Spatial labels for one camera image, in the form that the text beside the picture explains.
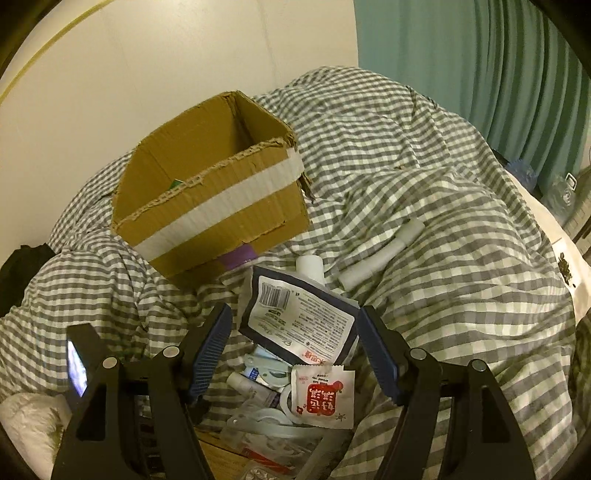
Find red white sachet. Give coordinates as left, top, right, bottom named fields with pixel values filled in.
left=290, top=363, right=356, bottom=417

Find small white bottle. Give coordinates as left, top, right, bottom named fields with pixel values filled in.
left=226, top=372, right=254, bottom=394

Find light blue white packet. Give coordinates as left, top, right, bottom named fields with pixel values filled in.
left=244, top=347, right=293, bottom=387

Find white textured cloth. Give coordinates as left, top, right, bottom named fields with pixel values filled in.
left=0, top=391, right=72, bottom=480

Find grey white checkered blanket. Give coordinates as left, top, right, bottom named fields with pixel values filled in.
left=0, top=67, right=583, bottom=480

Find silver blister pack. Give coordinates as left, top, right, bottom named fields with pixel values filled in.
left=242, top=465, right=289, bottom=480

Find white plastic tube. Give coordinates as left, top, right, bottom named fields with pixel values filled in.
left=365, top=218, right=426, bottom=267
left=338, top=258, right=376, bottom=291

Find teal curtain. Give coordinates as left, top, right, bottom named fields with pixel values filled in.
left=355, top=0, right=591, bottom=168

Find dark blue refill pouch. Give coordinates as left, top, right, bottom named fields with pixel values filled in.
left=237, top=255, right=361, bottom=366

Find brown cardboard box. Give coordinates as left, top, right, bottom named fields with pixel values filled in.
left=110, top=90, right=311, bottom=292

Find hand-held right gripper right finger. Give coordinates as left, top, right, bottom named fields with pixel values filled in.
left=356, top=305, right=539, bottom=480

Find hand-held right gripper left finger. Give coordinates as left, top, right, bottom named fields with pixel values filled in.
left=51, top=302, right=234, bottom=480

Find clear bag of white rings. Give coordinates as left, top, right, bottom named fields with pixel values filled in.
left=220, top=392, right=326, bottom=464

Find clear plastic bottles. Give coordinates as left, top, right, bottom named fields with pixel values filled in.
left=507, top=156, right=583, bottom=219

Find black cloth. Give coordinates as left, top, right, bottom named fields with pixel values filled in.
left=0, top=244, right=55, bottom=317

